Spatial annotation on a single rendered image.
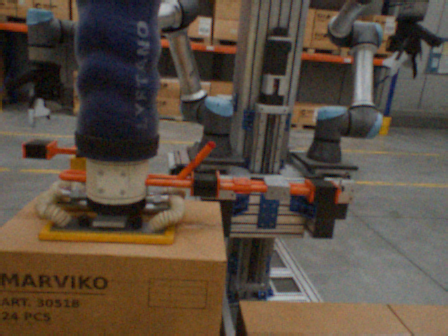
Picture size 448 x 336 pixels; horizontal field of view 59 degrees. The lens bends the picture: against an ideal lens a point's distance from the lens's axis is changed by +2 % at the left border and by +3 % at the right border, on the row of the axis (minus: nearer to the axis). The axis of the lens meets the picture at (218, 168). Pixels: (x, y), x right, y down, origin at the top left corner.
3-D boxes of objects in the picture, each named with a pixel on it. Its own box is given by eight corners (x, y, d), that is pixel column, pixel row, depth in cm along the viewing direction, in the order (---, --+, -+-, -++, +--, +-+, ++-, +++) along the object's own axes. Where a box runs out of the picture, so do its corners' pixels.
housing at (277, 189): (265, 199, 113) (267, 185, 112) (261, 191, 120) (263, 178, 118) (289, 201, 114) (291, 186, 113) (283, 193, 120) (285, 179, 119)
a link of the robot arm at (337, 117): (310, 133, 177) (315, 103, 174) (340, 135, 178) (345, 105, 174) (316, 138, 166) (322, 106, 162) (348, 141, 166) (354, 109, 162)
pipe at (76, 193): (39, 224, 101) (39, 203, 99) (69, 190, 125) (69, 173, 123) (173, 229, 104) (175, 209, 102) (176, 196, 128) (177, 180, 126)
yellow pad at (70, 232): (37, 240, 100) (36, 222, 99) (51, 223, 109) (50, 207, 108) (172, 245, 103) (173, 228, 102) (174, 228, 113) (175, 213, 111)
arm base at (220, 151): (195, 148, 172) (197, 126, 169) (228, 149, 175) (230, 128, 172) (199, 157, 158) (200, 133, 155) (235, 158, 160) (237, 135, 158)
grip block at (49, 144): (22, 158, 130) (21, 143, 129) (32, 152, 138) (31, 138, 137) (49, 160, 131) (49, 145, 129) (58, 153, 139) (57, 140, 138)
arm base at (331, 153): (301, 153, 180) (304, 132, 178) (332, 154, 183) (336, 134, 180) (314, 162, 166) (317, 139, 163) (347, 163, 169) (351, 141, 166)
